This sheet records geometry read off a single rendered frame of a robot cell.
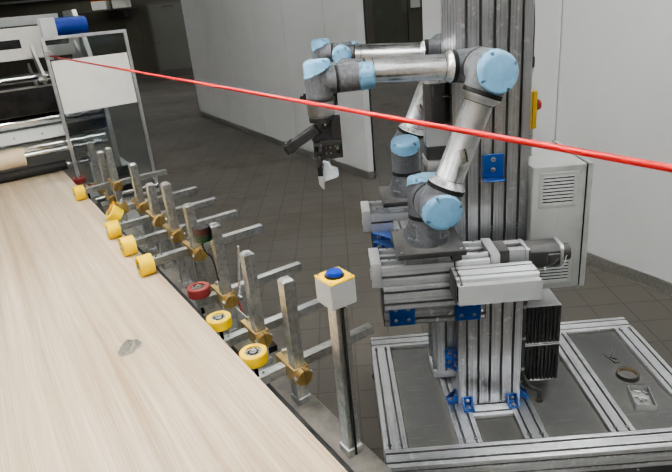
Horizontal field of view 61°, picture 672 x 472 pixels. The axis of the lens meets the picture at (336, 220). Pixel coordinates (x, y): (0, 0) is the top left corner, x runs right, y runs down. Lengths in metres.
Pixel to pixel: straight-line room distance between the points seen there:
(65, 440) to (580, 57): 3.40
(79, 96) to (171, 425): 2.94
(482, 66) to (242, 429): 1.11
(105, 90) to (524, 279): 3.08
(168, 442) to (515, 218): 1.35
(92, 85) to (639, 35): 3.32
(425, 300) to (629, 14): 2.31
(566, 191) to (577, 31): 1.98
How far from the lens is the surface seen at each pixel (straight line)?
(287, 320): 1.62
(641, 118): 3.74
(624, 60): 3.76
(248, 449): 1.38
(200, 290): 2.06
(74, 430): 1.60
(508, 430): 2.43
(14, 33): 4.36
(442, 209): 1.68
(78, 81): 4.11
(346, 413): 1.52
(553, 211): 2.11
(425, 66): 1.74
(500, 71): 1.65
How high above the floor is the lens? 1.82
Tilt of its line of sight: 21 degrees down
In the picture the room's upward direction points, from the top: 5 degrees counter-clockwise
